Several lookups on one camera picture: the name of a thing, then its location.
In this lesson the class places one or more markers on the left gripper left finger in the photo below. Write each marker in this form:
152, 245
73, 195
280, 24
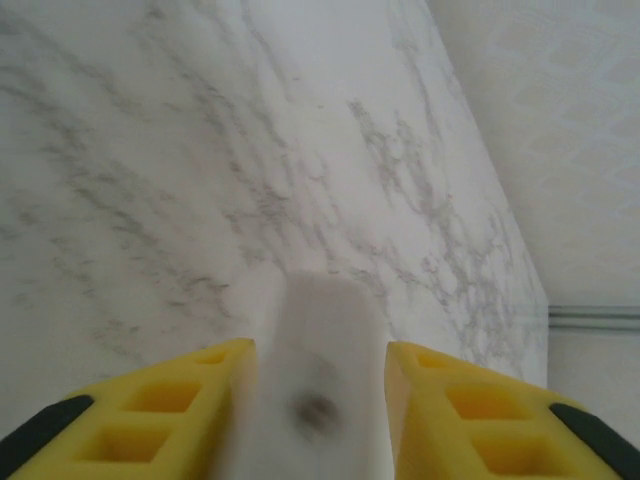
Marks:
150, 425

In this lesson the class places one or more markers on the aluminium mounting rail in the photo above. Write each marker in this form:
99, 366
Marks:
595, 317

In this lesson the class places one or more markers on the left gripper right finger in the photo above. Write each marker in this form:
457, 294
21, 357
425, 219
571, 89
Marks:
500, 430

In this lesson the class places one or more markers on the white remote control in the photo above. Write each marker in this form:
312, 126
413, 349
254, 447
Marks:
325, 350

